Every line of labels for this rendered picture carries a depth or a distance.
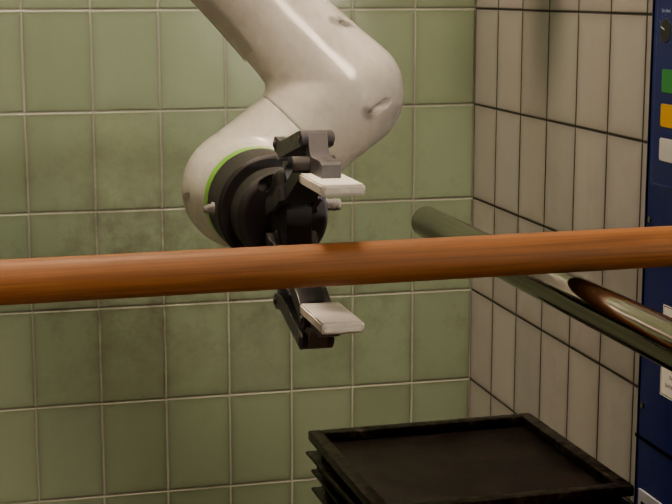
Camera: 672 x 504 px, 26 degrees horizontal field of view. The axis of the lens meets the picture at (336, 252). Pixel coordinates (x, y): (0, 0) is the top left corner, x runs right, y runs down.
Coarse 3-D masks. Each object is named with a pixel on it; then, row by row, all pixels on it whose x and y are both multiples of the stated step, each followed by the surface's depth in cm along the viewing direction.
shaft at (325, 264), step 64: (64, 256) 96; (128, 256) 96; (192, 256) 97; (256, 256) 98; (320, 256) 99; (384, 256) 100; (448, 256) 101; (512, 256) 102; (576, 256) 103; (640, 256) 105
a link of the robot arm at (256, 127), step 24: (240, 120) 131; (264, 120) 130; (288, 120) 129; (216, 144) 130; (240, 144) 128; (264, 144) 128; (192, 168) 130; (216, 168) 125; (192, 192) 130; (192, 216) 131; (216, 240) 132
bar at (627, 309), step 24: (432, 216) 134; (528, 288) 110; (552, 288) 106; (576, 288) 103; (600, 288) 101; (576, 312) 102; (600, 312) 98; (624, 312) 95; (648, 312) 93; (624, 336) 94; (648, 336) 91
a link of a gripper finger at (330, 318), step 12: (300, 312) 105; (312, 312) 102; (324, 312) 102; (336, 312) 102; (348, 312) 102; (312, 324) 102; (324, 324) 99; (336, 324) 99; (348, 324) 99; (360, 324) 99
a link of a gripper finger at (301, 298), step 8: (272, 232) 114; (312, 232) 114; (272, 240) 113; (312, 240) 113; (296, 288) 108; (304, 288) 108; (312, 288) 108; (320, 288) 108; (296, 296) 107; (304, 296) 107; (312, 296) 107; (320, 296) 108; (328, 296) 108; (296, 304) 108; (304, 320) 105
